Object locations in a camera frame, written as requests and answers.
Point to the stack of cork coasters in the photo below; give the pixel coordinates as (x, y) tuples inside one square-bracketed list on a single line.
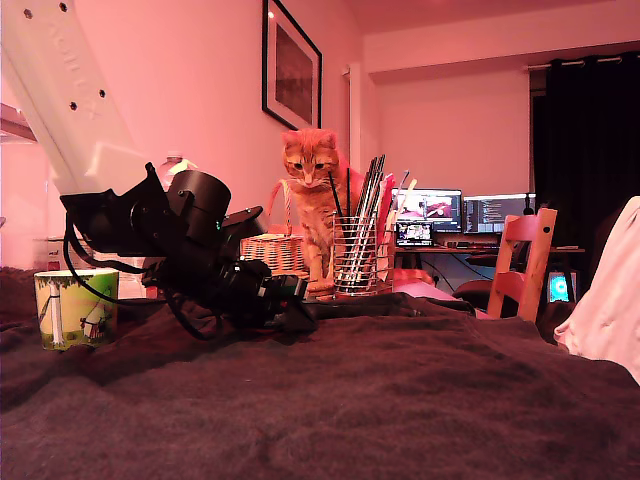
[(322, 290)]

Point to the dark fleece table cloth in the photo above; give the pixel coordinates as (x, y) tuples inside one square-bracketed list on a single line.
[(320, 400)]

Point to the orange tabby cat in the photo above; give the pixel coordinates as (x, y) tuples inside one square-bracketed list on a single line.
[(315, 210)]

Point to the large printed cardboard box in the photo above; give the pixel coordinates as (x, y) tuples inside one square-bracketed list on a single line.
[(135, 282)]

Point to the black straw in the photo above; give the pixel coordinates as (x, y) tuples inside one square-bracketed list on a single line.
[(333, 189), (347, 190)]

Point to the small laptop screen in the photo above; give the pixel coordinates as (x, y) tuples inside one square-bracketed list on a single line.
[(413, 235)]

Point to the red flat utensil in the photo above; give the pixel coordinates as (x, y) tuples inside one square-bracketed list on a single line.
[(385, 200)]

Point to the large clear water bottle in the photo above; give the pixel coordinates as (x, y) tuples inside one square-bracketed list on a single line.
[(175, 164)]

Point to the dark chopstick set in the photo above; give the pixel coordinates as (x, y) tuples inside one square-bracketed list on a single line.
[(371, 175)]

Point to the monitor showing video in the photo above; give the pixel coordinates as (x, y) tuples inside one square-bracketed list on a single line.
[(429, 207)]

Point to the yellow illustrated cartoon mug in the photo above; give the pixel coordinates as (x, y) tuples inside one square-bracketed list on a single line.
[(70, 310)]

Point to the small printed cardboard box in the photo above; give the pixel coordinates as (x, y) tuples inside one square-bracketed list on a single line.
[(50, 255)]

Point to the monitor showing code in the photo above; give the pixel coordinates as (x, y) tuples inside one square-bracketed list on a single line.
[(494, 215)]

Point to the wooden chair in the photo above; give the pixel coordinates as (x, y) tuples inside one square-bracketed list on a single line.
[(519, 282)]

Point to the computer case with glowing fan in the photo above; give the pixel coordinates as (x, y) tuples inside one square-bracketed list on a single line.
[(559, 287)]

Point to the wooden desk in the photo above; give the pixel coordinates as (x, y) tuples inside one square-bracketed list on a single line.
[(564, 250)]

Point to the pale pink hanging garment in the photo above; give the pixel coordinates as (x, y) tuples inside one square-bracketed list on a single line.
[(610, 300)]

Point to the black curtain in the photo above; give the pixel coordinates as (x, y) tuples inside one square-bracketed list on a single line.
[(590, 150)]

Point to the curtain rod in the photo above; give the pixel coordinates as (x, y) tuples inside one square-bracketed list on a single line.
[(575, 62)]

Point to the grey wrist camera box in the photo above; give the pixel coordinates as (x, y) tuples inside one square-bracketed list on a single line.
[(245, 222)]

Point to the black framed wall picture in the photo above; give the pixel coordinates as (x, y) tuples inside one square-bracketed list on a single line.
[(291, 65)]

